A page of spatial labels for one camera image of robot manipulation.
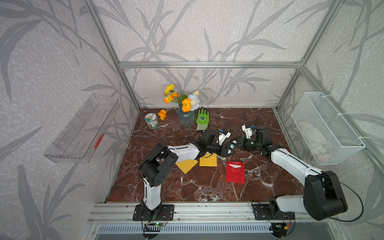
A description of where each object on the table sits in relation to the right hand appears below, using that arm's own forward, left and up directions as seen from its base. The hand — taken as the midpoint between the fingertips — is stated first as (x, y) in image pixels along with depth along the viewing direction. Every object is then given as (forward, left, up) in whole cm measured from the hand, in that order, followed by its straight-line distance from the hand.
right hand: (231, 141), depth 85 cm
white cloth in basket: (-3, -42, +7) cm, 43 cm away
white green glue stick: (-4, 0, +1) cm, 4 cm away
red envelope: (-13, -3, -14) cm, 19 cm away
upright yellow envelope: (-5, +12, -13) cm, 18 cm away
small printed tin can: (+21, +52, -6) cm, 56 cm away
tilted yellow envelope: (-9, +27, -13) cm, 31 cm away
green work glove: (+27, +16, -13) cm, 34 cm away
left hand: (-6, 0, -3) cm, 7 cm away
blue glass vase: (+22, +28, -6) cm, 36 cm away
